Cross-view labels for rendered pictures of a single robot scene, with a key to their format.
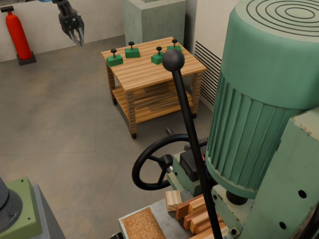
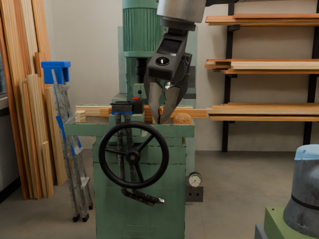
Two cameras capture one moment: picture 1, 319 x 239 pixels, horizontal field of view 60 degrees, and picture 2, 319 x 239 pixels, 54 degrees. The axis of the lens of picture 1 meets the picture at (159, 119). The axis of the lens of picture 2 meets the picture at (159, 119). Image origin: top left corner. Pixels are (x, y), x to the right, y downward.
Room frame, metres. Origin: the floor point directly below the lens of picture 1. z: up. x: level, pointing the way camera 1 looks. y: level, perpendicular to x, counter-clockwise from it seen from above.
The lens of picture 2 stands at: (1.66, 0.66, 1.22)
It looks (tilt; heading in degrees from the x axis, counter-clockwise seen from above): 12 degrees down; 210
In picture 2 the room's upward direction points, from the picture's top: straight up
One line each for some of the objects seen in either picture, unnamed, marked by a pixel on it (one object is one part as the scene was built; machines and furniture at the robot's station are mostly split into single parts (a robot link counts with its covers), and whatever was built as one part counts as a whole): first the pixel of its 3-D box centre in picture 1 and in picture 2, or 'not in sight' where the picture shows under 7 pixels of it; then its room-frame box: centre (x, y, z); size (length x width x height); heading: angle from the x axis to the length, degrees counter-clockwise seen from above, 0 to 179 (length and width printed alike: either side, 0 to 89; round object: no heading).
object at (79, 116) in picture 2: not in sight; (79, 116); (0.59, -0.38, 0.92); 0.04 x 0.03 x 0.05; 88
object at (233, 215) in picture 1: (237, 213); (142, 91); (0.34, -0.19, 1.03); 0.14 x 0.07 x 0.09; 27
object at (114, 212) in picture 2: not in sight; (145, 204); (0.25, -0.24, 0.35); 0.58 x 0.45 x 0.71; 27
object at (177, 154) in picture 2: not in sight; (145, 137); (0.25, -0.24, 0.76); 0.57 x 0.45 x 0.09; 27
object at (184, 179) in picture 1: (201, 170); (127, 122); (0.55, -0.14, 0.91); 0.15 x 0.14 x 0.09; 117
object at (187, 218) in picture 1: (217, 207); not in sight; (0.41, -0.16, 0.93); 0.21 x 0.02 x 0.05; 117
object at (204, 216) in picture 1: (216, 214); not in sight; (0.39, -0.16, 0.93); 0.16 x 0.02 x 0.06; 117
